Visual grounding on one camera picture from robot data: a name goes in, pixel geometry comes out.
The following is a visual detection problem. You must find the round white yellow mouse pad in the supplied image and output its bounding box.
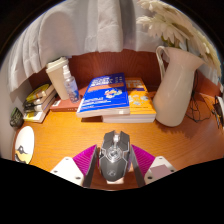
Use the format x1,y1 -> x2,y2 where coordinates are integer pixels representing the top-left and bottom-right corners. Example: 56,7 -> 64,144
13,125 -> 36,165

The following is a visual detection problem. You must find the black cable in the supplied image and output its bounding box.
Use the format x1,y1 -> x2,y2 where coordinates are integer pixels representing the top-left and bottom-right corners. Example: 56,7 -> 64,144
184,69 -> 218,124

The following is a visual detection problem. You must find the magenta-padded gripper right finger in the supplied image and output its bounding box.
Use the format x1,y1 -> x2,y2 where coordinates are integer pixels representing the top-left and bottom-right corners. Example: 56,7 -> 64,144
128,143 -> 178,188

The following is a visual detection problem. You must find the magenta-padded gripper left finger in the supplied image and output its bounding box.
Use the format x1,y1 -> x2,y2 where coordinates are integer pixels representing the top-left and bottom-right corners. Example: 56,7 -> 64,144
49,144 -> 100,188

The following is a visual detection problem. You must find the red-brown book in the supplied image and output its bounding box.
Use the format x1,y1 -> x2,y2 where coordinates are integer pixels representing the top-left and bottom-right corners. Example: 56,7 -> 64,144
49,87 -> 88,113

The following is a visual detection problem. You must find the dark mug with green inside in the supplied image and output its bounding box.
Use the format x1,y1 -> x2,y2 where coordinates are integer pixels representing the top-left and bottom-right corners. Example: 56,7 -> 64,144
9,107 -> 25,129

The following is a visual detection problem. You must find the grey black computer mouse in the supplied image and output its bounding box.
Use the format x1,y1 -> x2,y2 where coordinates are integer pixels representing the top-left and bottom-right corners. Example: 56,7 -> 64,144
98,129 -> 133,185

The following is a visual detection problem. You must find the black book with yellow cover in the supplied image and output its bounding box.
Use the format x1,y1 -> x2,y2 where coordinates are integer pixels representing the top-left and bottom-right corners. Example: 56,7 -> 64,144
25,83 -> 55,103

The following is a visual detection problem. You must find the yellow white book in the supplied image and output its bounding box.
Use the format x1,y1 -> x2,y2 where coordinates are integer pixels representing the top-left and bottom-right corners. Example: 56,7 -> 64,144
22,99 -> 56,124

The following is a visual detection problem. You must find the white ceramic pitcher vase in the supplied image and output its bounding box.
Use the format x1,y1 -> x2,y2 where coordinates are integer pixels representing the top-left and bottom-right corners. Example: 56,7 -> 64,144
152,45 -> 206,128

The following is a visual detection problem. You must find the clear spray bottle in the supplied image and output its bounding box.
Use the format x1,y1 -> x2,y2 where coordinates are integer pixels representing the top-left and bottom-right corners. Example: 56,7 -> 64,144
61,65 -> 81,104

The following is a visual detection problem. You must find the white flower bouquet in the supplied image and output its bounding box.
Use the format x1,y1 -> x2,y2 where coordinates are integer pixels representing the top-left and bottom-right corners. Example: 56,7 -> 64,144
135,0 -> 223,78

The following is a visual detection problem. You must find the black grey book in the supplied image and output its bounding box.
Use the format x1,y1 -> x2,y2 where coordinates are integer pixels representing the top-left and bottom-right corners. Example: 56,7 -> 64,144
23,94 -> 57,114

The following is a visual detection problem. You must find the white pleated curtain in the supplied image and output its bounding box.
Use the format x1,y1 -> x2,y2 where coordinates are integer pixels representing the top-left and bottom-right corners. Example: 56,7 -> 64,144
6,0 -> 221,93

